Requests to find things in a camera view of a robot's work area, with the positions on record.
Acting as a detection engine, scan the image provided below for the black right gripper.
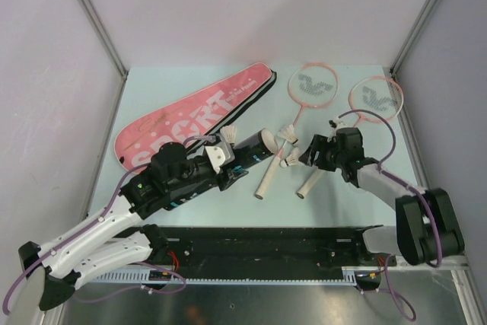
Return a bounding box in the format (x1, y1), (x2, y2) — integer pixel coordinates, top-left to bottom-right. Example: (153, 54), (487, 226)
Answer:
(298, 133), (346, 171)

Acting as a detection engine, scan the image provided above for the black shuttlecock tube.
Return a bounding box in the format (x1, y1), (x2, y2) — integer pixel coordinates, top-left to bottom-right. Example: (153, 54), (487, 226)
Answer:
(163, 129), (279, 212)

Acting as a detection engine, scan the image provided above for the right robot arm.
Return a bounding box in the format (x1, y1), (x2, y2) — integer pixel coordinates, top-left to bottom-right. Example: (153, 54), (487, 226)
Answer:
(299, 127), (465, 266)

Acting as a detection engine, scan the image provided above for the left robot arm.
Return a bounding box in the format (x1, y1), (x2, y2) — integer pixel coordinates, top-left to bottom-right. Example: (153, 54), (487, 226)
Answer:
(18, 133), (261, 311)

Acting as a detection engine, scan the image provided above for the pink badminton racket left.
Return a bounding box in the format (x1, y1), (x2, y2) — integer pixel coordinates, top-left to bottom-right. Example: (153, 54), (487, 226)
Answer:
(254, 62), (339, 199)

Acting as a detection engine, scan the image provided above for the pink badminton racket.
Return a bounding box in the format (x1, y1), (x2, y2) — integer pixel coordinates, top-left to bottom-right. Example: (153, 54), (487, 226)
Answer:
(254, 62), (339, 199)
(297, 76), (404, 202)

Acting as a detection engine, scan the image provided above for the pink badminton racket right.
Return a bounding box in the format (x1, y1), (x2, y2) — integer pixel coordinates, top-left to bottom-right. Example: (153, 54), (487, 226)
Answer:
(297, 76), (404, 202)

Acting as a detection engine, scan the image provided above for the pink racket bag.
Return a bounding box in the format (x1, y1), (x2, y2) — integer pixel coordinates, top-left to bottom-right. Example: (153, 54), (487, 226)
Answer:
(114, 62), (277, 170)

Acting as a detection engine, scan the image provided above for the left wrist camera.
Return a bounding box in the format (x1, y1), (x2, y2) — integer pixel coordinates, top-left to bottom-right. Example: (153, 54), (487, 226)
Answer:
(204, 141), (235, 174)

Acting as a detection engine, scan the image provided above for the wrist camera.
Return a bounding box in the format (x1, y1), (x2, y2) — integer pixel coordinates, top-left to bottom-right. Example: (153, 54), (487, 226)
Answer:
(204, 141), (235, 174)
(329, 118), (348, 131)

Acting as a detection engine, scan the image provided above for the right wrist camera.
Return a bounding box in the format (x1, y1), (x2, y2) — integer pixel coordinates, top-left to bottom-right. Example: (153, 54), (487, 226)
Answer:
(329, 118), (348, 131)

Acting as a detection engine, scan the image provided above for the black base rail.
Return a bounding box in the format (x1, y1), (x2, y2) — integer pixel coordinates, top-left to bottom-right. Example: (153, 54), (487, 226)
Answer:
(87, 225), (396, 284)

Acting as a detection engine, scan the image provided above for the right aluminium frame post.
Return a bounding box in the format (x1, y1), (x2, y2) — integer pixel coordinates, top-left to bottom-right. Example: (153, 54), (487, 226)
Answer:
(389, 0), (442, 78)

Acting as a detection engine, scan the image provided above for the aluminium frame post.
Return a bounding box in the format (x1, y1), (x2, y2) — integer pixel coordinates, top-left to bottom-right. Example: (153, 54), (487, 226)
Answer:
(56, 0), (129, 78)
(389, 0), (442, 78)

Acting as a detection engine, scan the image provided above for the left aluminium frame post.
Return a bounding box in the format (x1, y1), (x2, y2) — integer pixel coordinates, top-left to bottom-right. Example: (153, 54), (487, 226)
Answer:
(56, 0), (129, 78)

